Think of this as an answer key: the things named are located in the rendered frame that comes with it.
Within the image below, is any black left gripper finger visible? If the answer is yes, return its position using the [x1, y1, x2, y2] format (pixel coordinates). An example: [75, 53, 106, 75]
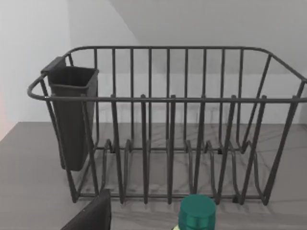
[60, 188, 113, 230]

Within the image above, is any dark grey cutlery holder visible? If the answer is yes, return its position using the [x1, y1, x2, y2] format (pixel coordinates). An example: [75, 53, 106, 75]
[40, 56, 99, 172]

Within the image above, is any dark grey wire dish rack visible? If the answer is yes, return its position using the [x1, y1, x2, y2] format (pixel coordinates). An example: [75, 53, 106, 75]
[27, 46, 307, 207]

